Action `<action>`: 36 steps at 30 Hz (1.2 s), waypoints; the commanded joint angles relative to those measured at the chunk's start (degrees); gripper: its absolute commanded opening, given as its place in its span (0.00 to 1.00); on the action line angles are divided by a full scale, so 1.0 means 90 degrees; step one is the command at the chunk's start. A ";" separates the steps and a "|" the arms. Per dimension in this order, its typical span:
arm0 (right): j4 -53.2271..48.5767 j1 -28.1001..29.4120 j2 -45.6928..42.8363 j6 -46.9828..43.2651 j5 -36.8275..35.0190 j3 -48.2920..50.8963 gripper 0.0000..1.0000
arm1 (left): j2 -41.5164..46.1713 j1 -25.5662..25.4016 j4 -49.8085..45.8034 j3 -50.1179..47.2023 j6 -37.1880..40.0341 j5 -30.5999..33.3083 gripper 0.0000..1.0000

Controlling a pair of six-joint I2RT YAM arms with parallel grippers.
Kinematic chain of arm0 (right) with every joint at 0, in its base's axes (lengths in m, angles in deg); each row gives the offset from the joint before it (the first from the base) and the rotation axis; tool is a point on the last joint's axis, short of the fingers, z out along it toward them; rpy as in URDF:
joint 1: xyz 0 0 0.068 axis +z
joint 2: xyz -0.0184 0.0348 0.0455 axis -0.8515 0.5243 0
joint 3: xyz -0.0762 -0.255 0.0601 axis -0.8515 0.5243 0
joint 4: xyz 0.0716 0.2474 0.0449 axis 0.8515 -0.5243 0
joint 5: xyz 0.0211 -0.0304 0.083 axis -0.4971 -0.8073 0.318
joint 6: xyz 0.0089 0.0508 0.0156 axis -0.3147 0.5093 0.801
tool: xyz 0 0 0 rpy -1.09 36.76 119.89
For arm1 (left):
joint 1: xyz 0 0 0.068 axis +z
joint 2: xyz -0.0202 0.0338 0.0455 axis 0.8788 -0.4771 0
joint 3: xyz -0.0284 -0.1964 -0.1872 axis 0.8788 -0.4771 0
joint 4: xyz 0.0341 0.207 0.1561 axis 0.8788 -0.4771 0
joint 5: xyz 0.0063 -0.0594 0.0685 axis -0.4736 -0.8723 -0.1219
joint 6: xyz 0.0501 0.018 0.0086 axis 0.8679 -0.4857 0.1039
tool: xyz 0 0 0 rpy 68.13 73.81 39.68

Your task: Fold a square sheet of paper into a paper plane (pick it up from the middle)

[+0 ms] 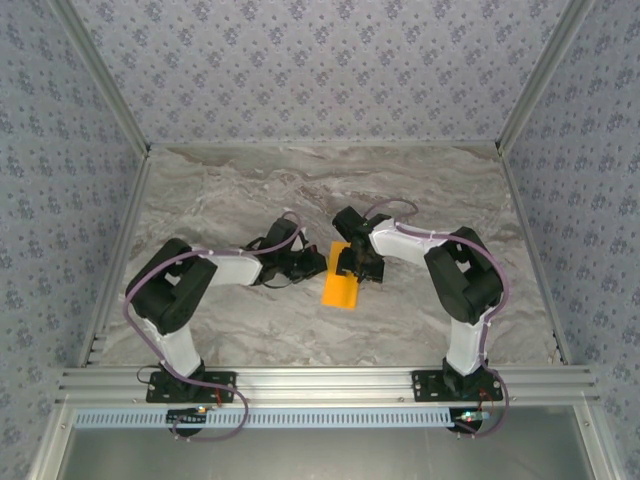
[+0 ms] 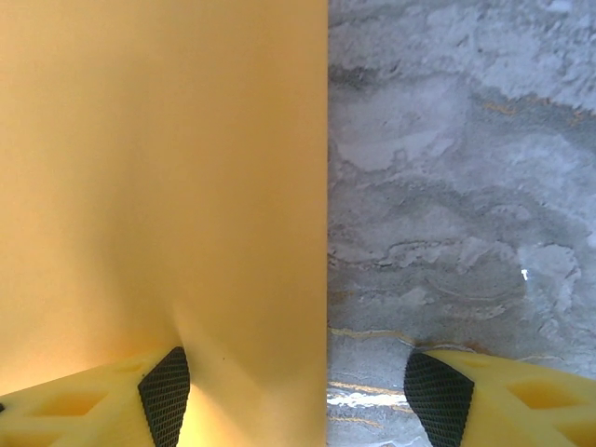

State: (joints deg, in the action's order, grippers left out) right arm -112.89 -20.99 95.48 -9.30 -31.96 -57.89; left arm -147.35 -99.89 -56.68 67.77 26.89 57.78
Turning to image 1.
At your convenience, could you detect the slotted pale cable duct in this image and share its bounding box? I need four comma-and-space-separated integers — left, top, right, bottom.
73, 407, 494, 430

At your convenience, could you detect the wide aluminium mounting rail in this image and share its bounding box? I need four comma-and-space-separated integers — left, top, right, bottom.
54, 364, 601, 405

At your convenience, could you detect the aluminium table side rail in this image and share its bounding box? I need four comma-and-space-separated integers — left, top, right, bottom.
77, 149, 154, 369
498, 149, 572, 369

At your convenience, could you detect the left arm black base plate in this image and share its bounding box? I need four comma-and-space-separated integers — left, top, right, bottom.
145, 370, 238, 404

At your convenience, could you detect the aluminium frame bar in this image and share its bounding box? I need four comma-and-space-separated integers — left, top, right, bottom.
572, 402, 619, 480
27, 403, 76, 480

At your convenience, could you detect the aluminium frame post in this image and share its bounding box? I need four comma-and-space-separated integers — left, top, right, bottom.
49, 0, 153, 157
494, 0, 599, 157

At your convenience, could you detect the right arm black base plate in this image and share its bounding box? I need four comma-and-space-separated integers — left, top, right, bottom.
410, 369, 501, 404

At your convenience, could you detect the small circuit board with LED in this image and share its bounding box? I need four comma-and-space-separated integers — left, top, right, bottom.
166, 406, 210, 427
452, 408, 492, 424

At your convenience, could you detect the orange paper sheet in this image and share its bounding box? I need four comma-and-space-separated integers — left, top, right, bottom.
319, 239, 362, 311

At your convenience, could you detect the grey sheet metal panel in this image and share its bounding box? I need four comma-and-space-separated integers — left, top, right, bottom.
62, 427, 599, 480

